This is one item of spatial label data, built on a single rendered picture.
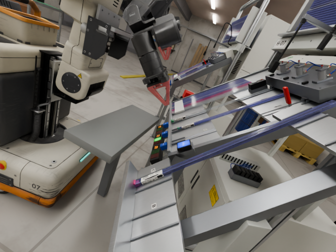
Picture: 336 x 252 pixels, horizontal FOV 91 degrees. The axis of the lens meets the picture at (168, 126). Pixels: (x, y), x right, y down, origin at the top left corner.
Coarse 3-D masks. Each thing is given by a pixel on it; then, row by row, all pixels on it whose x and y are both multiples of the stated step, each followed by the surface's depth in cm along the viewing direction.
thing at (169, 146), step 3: (171, 102) 120; (171, 105) 114; (171, 108) 108; (171, 114) 99; (171, 117) 95; (168, 123) 85; (171, 123) 87; (168, 126) 81; (171, 126) 84; (168, 129) 78; (168, 132) 75; (171, 132) 78; (168, 135) 72; (171, 135) 75; (168, 138) 70; (171, 138) 73; (168, 141) 68; (168, 144) 65; (168, 147) 63; (171, 147) 66; (168, 150) 61; (171, 150) 64
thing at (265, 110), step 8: (264, 72) 107; (248, 80) 105; (256, 80) 100; (240, 96) 87; (256, 96) 80; (264, 96) 76; (296, 96) 66; (264, 104) 70; (272, 104) 67; (280, 104) 65; (304, 104) 59; (312, 104) 57; (256, 112) 68; (264, 112) 64; (272, 112) 62; (272, 120) 58
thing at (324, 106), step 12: (312, 108) 37; (324, 108) 36; (288, 120) 37; (252, 132) 39; (264, 132) 38; (228, 144) 39; (240, 144) 39; (204, 156) 40; (168, 168) 41; (180, 168) 41
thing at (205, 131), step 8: (184, 112) 97; (192, 112) 92; (184, 120) 86; (192, 120) 82; (176, 128) 80; (184, 128) 77; (192, 128) 75; (200, 128) 72; (208, 128) 69; (176, 136) 74; (184, 136) 69; (192, 136) 68; (200, 136) 66; (208, 136) 64; (216, 136) 62; (176, 144) 67
